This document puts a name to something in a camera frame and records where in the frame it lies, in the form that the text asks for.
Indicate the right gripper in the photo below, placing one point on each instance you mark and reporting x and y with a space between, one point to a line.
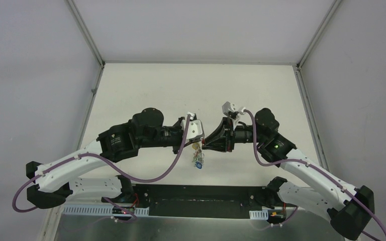
221 144

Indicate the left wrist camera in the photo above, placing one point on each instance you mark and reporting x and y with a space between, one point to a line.
194 127

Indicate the aluminium front rail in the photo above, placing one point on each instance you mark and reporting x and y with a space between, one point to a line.
288 193

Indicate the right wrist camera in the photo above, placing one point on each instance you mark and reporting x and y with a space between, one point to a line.
231 109

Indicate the red tag key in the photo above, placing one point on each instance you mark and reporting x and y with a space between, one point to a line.
196 146

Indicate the metal keyring plate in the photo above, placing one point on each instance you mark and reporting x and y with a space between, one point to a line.
198 157

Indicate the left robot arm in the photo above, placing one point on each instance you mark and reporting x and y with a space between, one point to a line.
62 180

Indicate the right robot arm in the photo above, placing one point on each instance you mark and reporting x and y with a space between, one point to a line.
347 208

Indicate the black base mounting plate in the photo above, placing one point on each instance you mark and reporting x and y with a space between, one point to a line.
234 202

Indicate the blue tag on plate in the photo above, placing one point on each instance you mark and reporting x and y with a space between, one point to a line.
199 165

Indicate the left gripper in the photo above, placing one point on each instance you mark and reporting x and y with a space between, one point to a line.
180 139

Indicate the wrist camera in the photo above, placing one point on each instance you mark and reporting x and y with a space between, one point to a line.
194 127
231 109

